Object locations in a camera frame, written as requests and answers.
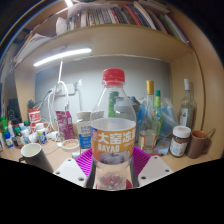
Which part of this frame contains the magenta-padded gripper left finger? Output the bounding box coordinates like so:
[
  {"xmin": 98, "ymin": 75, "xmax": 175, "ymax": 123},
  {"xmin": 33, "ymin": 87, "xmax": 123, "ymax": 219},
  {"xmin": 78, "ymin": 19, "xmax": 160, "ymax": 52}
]
[{"xmin": 52, "ymin": 148, "xmax": 98, "ymax": 191}]

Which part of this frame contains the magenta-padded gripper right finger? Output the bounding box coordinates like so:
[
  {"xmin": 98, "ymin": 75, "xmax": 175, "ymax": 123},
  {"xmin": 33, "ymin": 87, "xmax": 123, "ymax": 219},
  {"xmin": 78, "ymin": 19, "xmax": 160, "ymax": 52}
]
[{"xmin": 129, "ymin": 146, "xmax": 175, "ymax": 190}]

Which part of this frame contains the white round lid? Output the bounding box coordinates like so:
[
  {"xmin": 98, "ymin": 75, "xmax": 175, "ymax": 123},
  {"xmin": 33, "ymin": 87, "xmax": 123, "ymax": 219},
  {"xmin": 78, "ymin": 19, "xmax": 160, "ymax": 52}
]
[{"xmin": 61, "ymin": 138, "xmax": 81, "ymax": 153}]

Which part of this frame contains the dark grey mug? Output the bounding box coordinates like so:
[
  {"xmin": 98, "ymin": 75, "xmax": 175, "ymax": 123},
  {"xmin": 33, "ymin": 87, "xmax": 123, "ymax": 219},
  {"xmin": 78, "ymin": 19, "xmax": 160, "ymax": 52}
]
[{"xmin": 18, "ymin": 142, "xmax": 55, "ymax": 174}]

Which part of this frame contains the brown jar with white lid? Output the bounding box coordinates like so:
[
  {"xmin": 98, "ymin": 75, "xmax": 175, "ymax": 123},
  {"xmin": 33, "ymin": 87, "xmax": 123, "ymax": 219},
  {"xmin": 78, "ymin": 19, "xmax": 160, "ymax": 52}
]
[{"xmin": 168, "ymin": 125, "xmax": 192, "ymax": 158}]

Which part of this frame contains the white and blue box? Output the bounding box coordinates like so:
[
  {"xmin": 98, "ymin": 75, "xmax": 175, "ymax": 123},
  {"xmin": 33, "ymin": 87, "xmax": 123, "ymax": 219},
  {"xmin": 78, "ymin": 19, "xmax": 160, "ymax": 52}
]
[{"xmin": 76, "ymin": 111, "xmax": 93, "ymax": 154}]

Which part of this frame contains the pink carton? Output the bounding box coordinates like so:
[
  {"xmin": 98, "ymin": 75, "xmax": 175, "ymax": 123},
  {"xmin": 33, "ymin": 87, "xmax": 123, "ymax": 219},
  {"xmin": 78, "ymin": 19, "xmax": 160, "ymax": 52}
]
[{"xmin": 55, "ymin": 110, "xmax": 76, "ymax": 141}]

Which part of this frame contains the white pill bottle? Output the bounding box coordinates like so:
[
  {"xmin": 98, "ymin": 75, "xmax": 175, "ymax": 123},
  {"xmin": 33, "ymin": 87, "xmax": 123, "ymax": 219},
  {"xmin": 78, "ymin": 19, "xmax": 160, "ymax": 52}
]
[{"xmin": 35, "ymin": 122, "xmax": 49, "ymax": 145}]

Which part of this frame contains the brown mug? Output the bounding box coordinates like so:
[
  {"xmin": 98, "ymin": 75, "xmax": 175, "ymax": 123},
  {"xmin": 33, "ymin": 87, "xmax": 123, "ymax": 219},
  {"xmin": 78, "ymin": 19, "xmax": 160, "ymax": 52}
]
[{"xmin": 185, "ymin": 129, "xmax": 213, "ymax": 160}]

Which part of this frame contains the clear bottle with orange label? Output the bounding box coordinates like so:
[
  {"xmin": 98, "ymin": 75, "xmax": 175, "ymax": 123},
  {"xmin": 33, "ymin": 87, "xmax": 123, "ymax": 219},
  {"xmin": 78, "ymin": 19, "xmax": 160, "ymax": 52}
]
[{"xmin": 89, "ymin": 68, "xmax": 138, "ymax": 191}]

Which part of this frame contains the blue plastic bag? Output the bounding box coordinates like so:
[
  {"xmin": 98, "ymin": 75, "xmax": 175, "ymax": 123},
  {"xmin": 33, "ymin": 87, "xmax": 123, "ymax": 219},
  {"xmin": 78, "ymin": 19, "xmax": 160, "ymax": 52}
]
[{"xmin": 136, "ymin": 97, "xmax": 179, "ymax": 141}]

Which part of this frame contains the dark small bottle, green cap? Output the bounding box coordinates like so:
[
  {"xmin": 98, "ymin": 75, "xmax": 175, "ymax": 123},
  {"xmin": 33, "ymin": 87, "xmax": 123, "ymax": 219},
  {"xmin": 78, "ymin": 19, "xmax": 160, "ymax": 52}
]
[{"xmin": 13, "ymin": 126, "xmax": 26, "ymax": 149}]

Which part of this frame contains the bottle with green cap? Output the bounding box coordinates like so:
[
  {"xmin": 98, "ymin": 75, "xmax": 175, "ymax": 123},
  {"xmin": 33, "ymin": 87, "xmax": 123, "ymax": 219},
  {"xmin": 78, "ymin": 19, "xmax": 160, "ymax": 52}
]
[{"xmin": 153, "ymin": 89, "xmax": 163, "ymax": 138}]

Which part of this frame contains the red can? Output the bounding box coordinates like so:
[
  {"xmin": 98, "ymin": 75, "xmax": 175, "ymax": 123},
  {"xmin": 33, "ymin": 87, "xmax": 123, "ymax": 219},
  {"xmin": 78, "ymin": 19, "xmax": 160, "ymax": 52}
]
[{"xmin": 27, "ymin": 107, "xmax": 42, "ymax": 126}]

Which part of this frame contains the small white bottle, blue label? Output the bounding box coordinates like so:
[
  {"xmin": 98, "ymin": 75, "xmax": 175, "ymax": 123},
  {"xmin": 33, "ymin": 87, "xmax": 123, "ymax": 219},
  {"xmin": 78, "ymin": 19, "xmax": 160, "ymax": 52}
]
[{"xmin": 3, "ymin": 131, "xmax": 15, "ymax": 150}]

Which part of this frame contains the clear glass bottle, white cap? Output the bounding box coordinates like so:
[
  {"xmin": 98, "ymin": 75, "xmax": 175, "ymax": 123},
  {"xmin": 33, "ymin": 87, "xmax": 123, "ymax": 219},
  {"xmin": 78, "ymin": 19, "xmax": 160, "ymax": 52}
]
[{"xmin": 179, "ymin": 78, "xmax": 196, "ymax": 130}]

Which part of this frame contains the glass bottle with yellow cap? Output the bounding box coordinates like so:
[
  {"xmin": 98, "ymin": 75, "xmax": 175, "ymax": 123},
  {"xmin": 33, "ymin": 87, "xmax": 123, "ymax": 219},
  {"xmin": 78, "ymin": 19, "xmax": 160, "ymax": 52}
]
[{"xmin": 144, "ymin": 79, "xmax": 158, "ymax": 132}]

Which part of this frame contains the white LED light strip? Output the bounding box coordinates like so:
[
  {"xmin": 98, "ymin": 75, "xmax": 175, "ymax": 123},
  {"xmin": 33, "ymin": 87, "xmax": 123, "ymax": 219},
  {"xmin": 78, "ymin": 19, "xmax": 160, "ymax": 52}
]
[{"xmin": 32, "ymin": 47, "xmax": 93, "ymax": 68}]

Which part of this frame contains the row of books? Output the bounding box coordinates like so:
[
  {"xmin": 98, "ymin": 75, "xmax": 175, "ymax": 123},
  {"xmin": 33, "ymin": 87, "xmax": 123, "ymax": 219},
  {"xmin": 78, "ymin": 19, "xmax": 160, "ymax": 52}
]
[{"xmin": 65, "ymin": 0, "xmax": 192, "ymax": 46}]

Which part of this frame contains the white cable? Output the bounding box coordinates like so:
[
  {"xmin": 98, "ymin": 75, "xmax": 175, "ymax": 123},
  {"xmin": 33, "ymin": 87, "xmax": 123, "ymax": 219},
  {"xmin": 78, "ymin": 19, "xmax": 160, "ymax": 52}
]
[{"xmin": 47, "ymin": 80, "xmax": 70, "ymax": 134}]

